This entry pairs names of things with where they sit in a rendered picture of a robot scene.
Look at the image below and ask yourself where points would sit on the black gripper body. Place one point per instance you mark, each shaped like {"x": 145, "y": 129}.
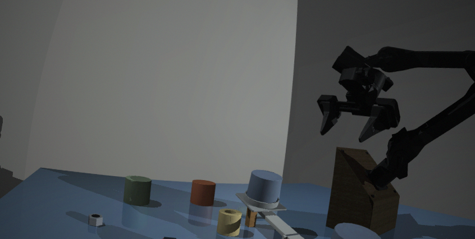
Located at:
{"x": 360, "y": 105}

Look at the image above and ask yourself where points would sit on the grey hex nut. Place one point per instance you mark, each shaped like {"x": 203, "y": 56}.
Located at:
{"x": 95, "y": 219}

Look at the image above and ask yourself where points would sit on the reddish-brown cylinder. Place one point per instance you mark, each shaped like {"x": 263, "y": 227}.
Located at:
{"x": 202, "y": 192}

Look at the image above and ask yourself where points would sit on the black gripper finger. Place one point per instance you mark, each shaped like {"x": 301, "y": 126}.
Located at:
{"x": 329, "y": 118}
{"x": 378, "y": 121}

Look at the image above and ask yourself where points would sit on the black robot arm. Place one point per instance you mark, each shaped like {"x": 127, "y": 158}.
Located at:
{"x": 404, "y": 146}

